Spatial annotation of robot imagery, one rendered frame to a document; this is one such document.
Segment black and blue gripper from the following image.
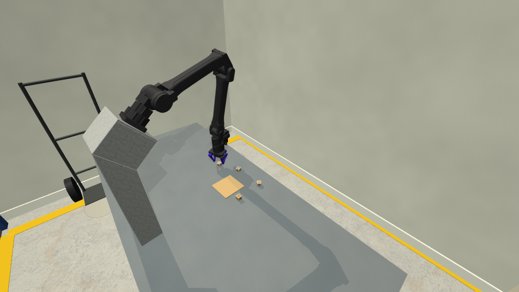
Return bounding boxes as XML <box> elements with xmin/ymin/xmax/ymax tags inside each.
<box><xmin>208</xmin><ymin>145</ymin><xmax>228</xmax><ymax>164</ymax></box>

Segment orange flat mat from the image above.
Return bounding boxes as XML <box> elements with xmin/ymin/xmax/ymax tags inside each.
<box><xmin>212</xmin><ymin>175</ymin><xmax>244</xmax><ymax>198</ymax></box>

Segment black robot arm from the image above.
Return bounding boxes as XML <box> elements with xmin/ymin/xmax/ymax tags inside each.
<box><xmin>119</xmin><ymin>49</ymin><xmax>235</xmax><ymax>151</ymax></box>

